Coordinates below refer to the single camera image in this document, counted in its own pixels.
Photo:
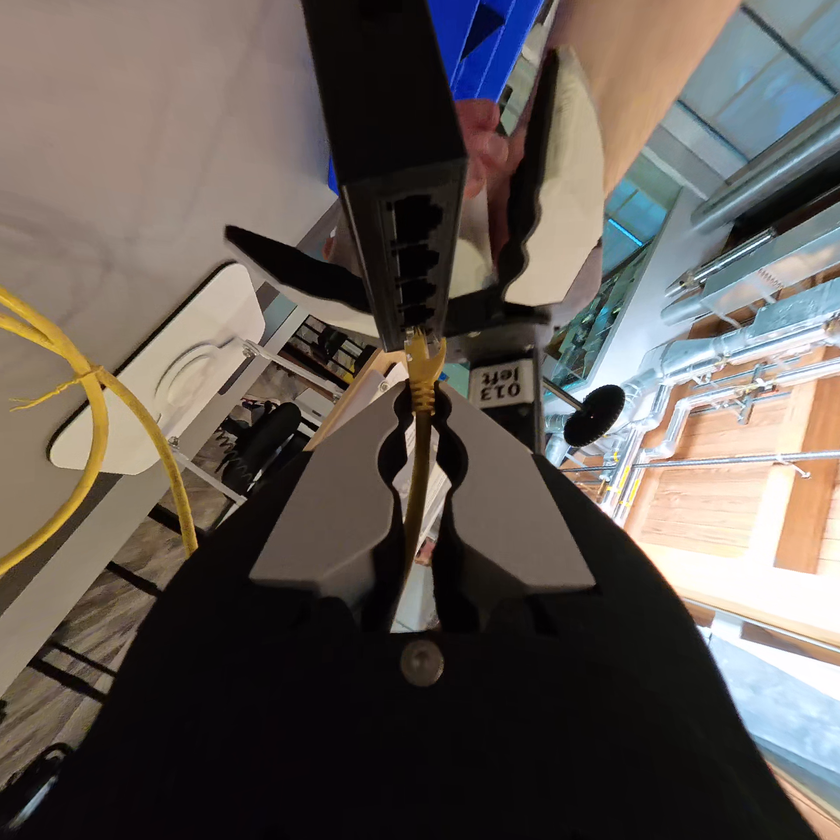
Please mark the blue plastic bin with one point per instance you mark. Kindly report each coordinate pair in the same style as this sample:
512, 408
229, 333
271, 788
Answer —
469, 33

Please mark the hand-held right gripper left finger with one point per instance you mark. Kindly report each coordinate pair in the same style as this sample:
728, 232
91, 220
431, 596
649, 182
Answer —
328, 518

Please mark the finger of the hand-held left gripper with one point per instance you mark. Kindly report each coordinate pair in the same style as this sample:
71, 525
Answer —
295, 272
571, 197

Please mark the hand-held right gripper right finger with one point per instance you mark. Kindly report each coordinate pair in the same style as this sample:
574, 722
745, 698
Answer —
525, 525

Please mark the black network switch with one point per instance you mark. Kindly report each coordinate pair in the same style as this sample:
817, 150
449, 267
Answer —
380, 98

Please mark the black office chair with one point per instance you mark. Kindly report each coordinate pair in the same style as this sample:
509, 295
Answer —
275, 426

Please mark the white mounting plate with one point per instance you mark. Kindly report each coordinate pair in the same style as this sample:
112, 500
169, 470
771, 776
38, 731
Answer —
216, 308

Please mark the person's left hand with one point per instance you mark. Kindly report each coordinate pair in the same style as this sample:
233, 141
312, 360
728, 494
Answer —
485, 138

